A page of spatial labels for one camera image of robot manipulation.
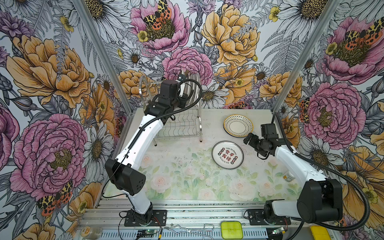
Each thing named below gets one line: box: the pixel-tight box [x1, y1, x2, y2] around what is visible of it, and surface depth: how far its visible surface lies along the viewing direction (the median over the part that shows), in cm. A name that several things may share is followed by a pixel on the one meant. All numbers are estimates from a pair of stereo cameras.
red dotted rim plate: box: [211, 141, 245, 169], surface depth 98 cm
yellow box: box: [310, 225, 332, 240], surface depth 70 cm
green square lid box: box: [221, 221, 244, 240], surface depth 72 cm
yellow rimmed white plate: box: [223, 114, 254, 138], surface depth 113 cm
